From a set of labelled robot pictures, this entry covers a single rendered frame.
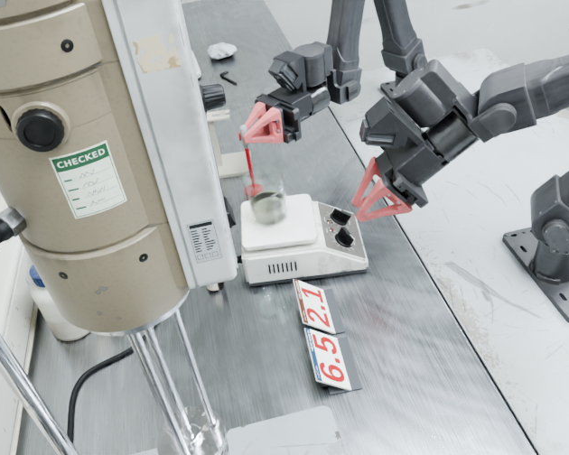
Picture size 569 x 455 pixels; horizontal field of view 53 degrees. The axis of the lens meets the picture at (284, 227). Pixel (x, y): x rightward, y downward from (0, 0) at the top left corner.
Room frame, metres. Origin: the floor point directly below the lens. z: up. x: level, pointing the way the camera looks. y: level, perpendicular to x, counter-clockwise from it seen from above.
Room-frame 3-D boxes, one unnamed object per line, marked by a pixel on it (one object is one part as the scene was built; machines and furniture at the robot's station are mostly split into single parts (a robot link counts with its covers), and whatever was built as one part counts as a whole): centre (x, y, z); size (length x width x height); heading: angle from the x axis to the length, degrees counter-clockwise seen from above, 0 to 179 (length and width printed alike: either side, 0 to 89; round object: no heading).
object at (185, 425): (0.30, 0.12, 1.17); 0.07 x 0.07 x 0.25
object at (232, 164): (1.03, 0.09, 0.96); 0.08 x 0.08 x 0.13; 0
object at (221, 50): (1.61, 0.11, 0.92); 0.08 x 0.08 x 0.04; 11
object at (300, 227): (0.72, 0.01, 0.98); 0.12 x 0.12 x 0.01; 89
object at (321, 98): (1.00, -0.08, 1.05); 0.07 x 0.06 x 0.07; 129
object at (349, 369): (0.49, -0.04, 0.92); 0.09 x 0.06 x 0.04; 4
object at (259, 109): (0.92, 0.02, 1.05); 0.09 x 0.07 x 0.07; 129
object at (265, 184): (0.73, 0.02, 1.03); 0.07 x 0.06 x 0.08; 127
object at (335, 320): (0.59, -0.04, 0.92); 0.09 x 0.06 x 0.04; 4
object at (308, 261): (0.72, -0.02, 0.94); 0.22 x 0.13 x 0.08; 89
